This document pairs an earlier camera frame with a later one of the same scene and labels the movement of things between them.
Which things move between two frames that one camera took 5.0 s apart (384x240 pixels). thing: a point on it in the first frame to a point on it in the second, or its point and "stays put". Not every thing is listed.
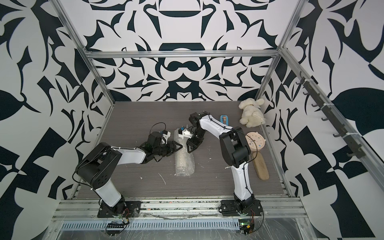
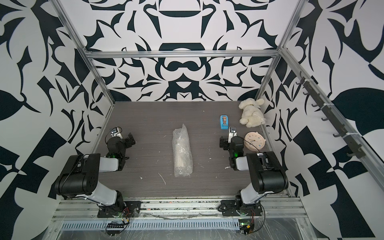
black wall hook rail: [357, 149] stays put
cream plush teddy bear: [252, 115] stays put
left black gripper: [174, 148] to [127, 142]
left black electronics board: [114, 228] stays put
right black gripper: [192, 144] to [225, 147]
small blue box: [224, 119] stays put
